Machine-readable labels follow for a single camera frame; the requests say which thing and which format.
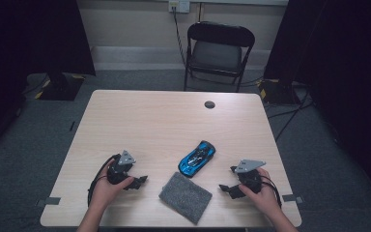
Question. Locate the grey tape strip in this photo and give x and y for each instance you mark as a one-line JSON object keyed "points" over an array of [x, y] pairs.
{"points": [[292, 198], [49, 201]]}

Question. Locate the blue toy car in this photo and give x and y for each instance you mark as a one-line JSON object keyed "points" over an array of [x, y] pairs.
{"points": [[195, 159]]}

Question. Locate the round table grommet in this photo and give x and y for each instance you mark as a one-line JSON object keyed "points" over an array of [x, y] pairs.
{"points": [[209, 104]]}

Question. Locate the black curtain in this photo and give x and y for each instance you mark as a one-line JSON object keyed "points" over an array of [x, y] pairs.
{"points": [[341, 64], [29, 48]]}

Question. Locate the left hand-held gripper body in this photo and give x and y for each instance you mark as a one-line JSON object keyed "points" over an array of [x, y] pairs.
{"points": [[120, 170]]}

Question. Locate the black stand base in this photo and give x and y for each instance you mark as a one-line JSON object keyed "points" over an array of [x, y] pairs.
{"points": [[278, 93], [61, 88]]}

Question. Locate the white wall socket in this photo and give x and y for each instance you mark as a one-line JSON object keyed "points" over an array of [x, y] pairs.
{"points": [[179, 5]]}

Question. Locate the person's left hand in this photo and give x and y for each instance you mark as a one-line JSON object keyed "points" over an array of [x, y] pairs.
{"points": [[104, 191]]}

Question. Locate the black folding chair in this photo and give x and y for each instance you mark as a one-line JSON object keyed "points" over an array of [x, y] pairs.
{"points": [[217, 56]]}

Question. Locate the grey cloth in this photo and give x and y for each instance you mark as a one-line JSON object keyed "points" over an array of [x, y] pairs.
{"points": [[185, 197]]}

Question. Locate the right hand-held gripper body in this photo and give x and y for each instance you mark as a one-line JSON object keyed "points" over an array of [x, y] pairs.
{"points": [[249, 179]]}

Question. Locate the person's right hand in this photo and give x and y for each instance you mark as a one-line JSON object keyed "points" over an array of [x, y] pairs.
{"points": [[265, 198]]}

